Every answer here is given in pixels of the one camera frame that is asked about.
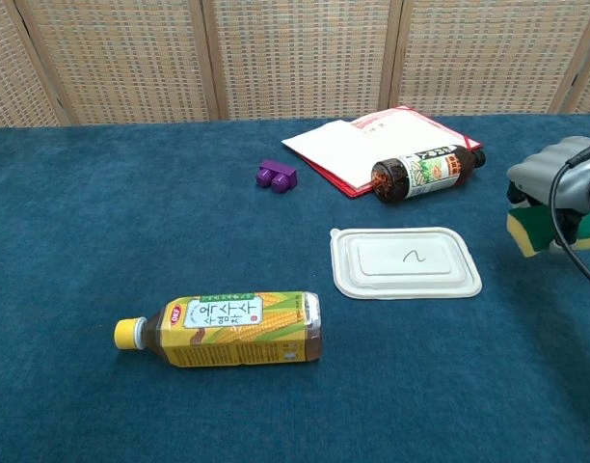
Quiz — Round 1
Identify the dark sauce bottle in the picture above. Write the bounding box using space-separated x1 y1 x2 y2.
370 144 488 205

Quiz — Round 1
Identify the red document folder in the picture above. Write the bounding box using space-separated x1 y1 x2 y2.
302 104 484 200

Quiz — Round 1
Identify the yellow corn tea bottle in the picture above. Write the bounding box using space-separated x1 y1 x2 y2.
113 290 324 369

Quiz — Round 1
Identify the white paper sheet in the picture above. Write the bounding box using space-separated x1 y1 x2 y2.
281 120 463 190

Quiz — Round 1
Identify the purple toy building block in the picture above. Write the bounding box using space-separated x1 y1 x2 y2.
254 159 298 195

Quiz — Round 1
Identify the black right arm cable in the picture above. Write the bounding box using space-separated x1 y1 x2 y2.
550 142 590 295

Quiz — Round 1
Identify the green and yellow sponge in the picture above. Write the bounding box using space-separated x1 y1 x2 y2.
505 204 590 259

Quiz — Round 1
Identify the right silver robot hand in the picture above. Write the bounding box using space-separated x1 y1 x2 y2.
505 136 590 255

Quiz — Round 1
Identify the blue table cloth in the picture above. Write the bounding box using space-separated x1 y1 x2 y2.
0 113 590 463

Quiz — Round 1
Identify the white food container lid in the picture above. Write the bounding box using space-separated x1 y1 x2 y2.
329 226 483 301

